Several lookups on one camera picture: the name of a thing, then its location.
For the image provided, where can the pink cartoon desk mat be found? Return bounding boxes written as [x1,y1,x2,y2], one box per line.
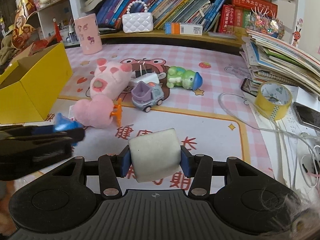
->
[44,44,273,176]

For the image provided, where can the stack of booklets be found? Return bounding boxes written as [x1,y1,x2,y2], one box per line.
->
[240,30,319,95]

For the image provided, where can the blue plastic bag toy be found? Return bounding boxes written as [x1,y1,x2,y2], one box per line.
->
[53,113,85,145]

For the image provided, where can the pink cylinder pen holder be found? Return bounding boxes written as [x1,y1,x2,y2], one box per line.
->
[74,14,103,55]

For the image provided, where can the white foam block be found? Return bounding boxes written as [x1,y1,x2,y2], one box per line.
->
[129,128,181,183]

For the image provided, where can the black smartphone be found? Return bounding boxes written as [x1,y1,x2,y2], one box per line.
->
[292,102,320,131]

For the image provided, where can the purple grey toy truck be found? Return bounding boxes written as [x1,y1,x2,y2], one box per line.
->
[131,81,164,113]

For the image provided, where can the orange white medicine box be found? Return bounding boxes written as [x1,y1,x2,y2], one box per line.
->
[165,23,203,36]

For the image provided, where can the yellow cardboard box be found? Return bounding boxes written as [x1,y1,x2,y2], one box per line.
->
[1,43,73,125]

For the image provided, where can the pink paw plush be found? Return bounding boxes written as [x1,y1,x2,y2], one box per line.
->
[89,58,132,100]

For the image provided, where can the pink flamingo plush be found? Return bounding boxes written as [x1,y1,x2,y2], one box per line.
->
[72,94,122,128]

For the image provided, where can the green frog toy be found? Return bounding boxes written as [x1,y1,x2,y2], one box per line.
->
[167,66,203,90]

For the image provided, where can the white quilted pearl handbag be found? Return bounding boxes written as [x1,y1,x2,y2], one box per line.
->
[122,0,153,34]

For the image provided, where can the row of shelf books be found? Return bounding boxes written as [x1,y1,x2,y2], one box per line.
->
[93,0,284,38]

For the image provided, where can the white charger box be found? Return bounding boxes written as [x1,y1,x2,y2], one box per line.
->
[129,73,160,87]

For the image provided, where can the red gold paper decoration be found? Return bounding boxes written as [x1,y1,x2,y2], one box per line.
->
[11,0,37,49]

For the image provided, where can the yellow tape roll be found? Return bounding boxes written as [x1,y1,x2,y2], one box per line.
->
[254,82,292,121]

